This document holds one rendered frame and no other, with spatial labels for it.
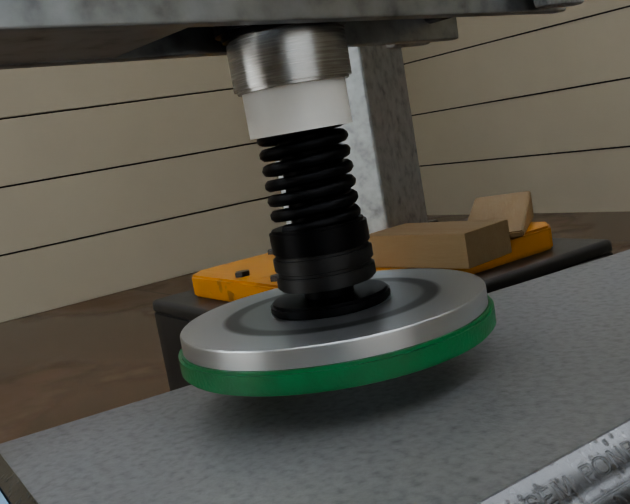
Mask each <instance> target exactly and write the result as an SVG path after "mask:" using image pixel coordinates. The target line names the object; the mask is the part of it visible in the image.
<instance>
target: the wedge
mask: <svg viewBox="0 0 630 504"><path fill-rule="evenodd" d="M533 217H534V214H533V207H532V199H531V192H529V191H524V192H516V193H509V194H501V195H494V196H487V197H479V198H476V199H475V201H474V203H473V206H472V209H471V212H470V215H469V218H468V220H467V221H473V220H497V219H507V220H508V227H509V235H510V238H516V237H523V236H524V235H525V233H526V231H527V229H528V227H529V225H530V223H531V221H532V219H533Z"/></svg>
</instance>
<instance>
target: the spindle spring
mask: <svg viewBox="0 0 630 504"><path fill-rule="evenodd" d="M342 125H343V124H339V125H333V126H328V127H322V128H316V129H310V130H305V131H299V132H293V133H287V134H282V135H276V136H270V137H265V138H259V139H257V141H256V142H257V144H258V145H259V146H262V147H271V148H268V149H264V150H262V151H261V152H260V154H259V157H260V160H262V161H263V162H274V161H280V158H281V157H285V156H290V155H294V154H298V153H302V152H307V151H311V150H315V149H319V148H323V147H326V146H330V149H329V150H325V151H321V152H318V153H313V154H309V155H305V156H301V157H297V158H293V159H288V160H284V161H280V162H276V163H271V164H268V165H266V166H264V167H263V170H262V173H263V175H264V176H265V177H276V176H283V174H285V173H290V172H294V171H298V170H303V169H307V168H311V167H315V166H319V165H323V164H327V163H331V162H333V165H332V166H329V167H325V168H322V169H318V170H314V171H310V172H306V173H301V174H297V175H293V176H288V177H283V178H279V179H274V180H270V181H267V182H266V184H265V189H266V190H267V191H268V192H275V191H281V190H285V189H289V188H294V187H299V186H303V185H307V184H312V183H316V182H320V181H324V180H327V179H331V178H334V177H335V179H336V181H333V182H329V183H326V184H322V185H318V186H314V187H310V188H306V189H301V190H297V191H292V192H287V193H282V194H277V195H272V196H270V197H269V198H268V202H267V203H268V204H269V206H270V207H282V206H287V205H292V204H297V203H302V202H307V201H311V200H315V199H319V198H323V197H327V196H331V195H334V194H337V193H338V197H335V198H332V199H329V200H325V201H321V202H317V203H313V204H309V205H305V206H300V207H295V208H290V209H289V208H285V209H280V210H275V211H272V213H271V215H270V217H271V220H272V221H274V222H275V223H277V222H285V221H291V220H296V219H302V218H306V217H311V216H315V215H319V214H323V213H327V212H331V211H334V210H338V209H341V212H339V213H336V214H332V215H329V216H325V217H321V218H317V219H313V220H308V221H304V222H299V223H293V224H287V225H284V226H283V227H282V232H292V231H301V230H308V229H314V228H320V227H325V226H330V225H335V224H339V223H343V222H347V221H350V220H353V219H355V218H357V217H358V216H359V215H360V214H361V208H360V207H359V206H358V205H357V204H355V202H356V201H357V199H358V193H357V191H356V190H354V189H352V188H351V187H353V186H354V185H355V183H356V178H355V177H354V176H353V175H352V174H348V172H350V171H351V170H352V168H353V167H354V166H353V162H352V161H351V160H349V159H347V158H345V157H347V156H348V155H349V154H350V151H351V148H350V146H349V145H348V144H341V143H340V142H343V141H345V140H346V139H347V137H348V136H349V135H348V132H347V130H345V129H343V128H337V127H340V126H342ZM326 130H327V131H328V134H325V135H321V136H317V137H313V138H308V139H304V140H300V141H296V142H292V143H288V144H283V145H279V146H278V145H277V142H281V141H285V140H289V139H293V138H297V137H301V136H306V135H310V134H314V133H318V132H322V131H326ZM274 146H275V147H274Z"/></svg>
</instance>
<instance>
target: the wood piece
mask: <svg viewBox="0 0 630 504"><path fill-rule="evenodd" d="M369 235H370V238H369V240H368V241H369V242H371V243H372V249H373V256H372V257H371V258H372V259H374V261H375V267H377V268H444V269H470V268H473V267H476V266H478V265H481V264H484V263H486V262H489V261H491V260H494V259H497V258H499V257H502V256H505V255H507V254H510V253H512V249H511V242H510V235H509V227H508V220H507V219H497V220H473V221H448V222H424V223H404V224H401V225H398V226H394V227H391V228H388V229H384V230H381V231H378V232H374V233H371V234H369Z"/></svg>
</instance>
